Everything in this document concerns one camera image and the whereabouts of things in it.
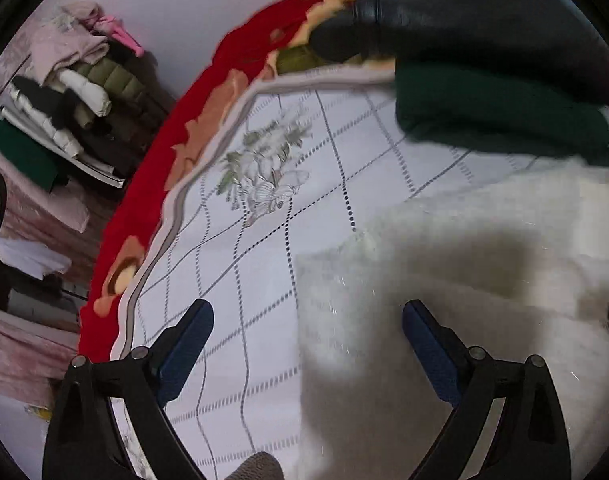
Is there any white fluffy cardigan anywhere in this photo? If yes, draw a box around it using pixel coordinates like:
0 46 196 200
295 162 609 479

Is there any pink floral curtain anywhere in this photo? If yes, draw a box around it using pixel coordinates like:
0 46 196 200
0 34 93 406

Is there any white floral grid sheet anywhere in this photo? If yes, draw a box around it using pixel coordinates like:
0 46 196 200
109 66 546 480

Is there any green hanging garment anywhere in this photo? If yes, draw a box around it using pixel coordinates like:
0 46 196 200
0 118 62 193

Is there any dark green striped garment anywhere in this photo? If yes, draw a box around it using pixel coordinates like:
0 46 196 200
395 63 609 167

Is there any white puffer jacket hanging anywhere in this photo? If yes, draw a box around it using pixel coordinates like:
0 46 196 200
56 68 111 117

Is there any olive puffer jacket hanging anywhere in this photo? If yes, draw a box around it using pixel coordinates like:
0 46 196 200
73 58 147 104

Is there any black leather jacket folded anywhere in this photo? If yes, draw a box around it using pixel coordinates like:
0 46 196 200
309 0 609 106

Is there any red floral blanket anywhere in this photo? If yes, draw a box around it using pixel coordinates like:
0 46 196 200
78 0 411 363

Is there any bright pink garment hanging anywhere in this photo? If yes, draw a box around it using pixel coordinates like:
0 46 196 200
91 15 145 58

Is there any pink fluffy jacket hanging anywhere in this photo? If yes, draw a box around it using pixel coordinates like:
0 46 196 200
30 1 109 84

